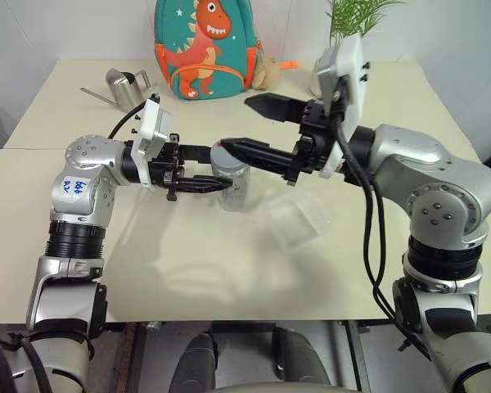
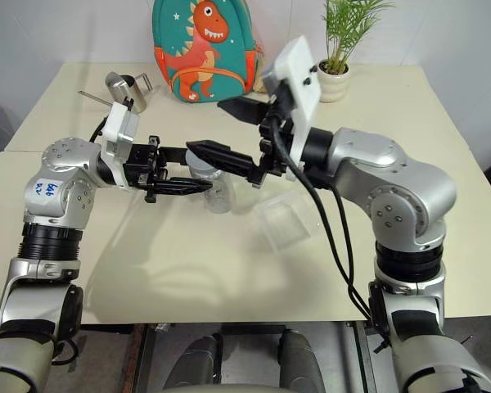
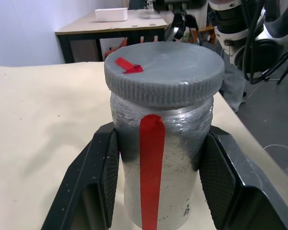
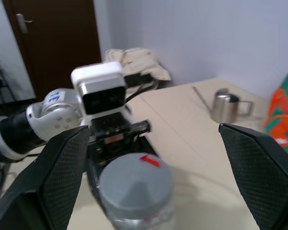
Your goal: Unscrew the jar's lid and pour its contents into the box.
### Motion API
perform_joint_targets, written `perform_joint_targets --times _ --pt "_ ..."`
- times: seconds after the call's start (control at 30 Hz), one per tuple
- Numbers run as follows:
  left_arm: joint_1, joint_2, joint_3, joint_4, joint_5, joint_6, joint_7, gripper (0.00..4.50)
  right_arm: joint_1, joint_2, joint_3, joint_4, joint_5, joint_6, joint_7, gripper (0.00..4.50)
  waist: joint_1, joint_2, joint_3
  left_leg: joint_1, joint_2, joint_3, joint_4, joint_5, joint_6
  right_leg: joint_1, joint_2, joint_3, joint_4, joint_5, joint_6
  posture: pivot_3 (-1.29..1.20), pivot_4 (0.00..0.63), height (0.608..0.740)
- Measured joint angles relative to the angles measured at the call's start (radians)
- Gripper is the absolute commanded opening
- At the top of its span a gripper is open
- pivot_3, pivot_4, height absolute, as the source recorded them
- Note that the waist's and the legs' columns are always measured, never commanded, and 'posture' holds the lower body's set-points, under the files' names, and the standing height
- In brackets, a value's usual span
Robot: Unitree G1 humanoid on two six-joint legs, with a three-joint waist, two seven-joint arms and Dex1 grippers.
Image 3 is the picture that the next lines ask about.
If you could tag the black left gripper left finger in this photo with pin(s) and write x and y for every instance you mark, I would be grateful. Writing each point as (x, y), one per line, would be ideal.
(86, 172)

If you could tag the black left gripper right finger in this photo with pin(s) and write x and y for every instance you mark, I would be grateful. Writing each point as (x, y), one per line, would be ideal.
(235, 172)

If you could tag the gray jar with red tape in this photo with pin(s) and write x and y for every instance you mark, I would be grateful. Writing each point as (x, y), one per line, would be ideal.
(177, 172)

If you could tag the gray ribbed jar lid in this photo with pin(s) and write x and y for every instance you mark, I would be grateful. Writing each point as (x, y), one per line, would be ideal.
(165, 69)

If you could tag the gray trousered leg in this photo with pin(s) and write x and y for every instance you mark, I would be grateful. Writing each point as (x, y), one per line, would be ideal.
(234, 81)

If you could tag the orange object under table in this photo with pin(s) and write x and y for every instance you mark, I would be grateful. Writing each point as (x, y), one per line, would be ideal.
(109, 50)

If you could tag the silver and black robot body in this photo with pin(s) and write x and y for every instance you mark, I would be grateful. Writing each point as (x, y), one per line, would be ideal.
(235, 28)

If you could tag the white plastic tray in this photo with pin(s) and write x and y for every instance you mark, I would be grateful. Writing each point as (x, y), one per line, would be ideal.
(111, 14)

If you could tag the wooden table with black frame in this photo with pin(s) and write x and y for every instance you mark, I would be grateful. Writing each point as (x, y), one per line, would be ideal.
(134, 26)

